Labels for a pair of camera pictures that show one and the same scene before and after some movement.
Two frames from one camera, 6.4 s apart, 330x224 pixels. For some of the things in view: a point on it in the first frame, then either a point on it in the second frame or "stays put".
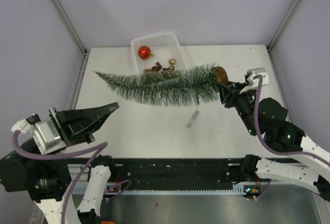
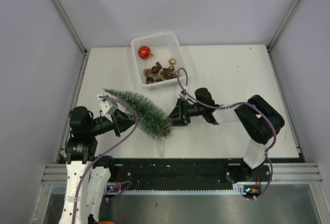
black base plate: (145, 172) stays put
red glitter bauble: (144, 52) stays put
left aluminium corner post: (65, 17) stays put
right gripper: (235, 96) to (182, 105)
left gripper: (80, 122) to (124, 120)
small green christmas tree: (196, 86) to (151, 120)
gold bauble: (171, 61) stays put
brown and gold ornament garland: (157, 71) stays put
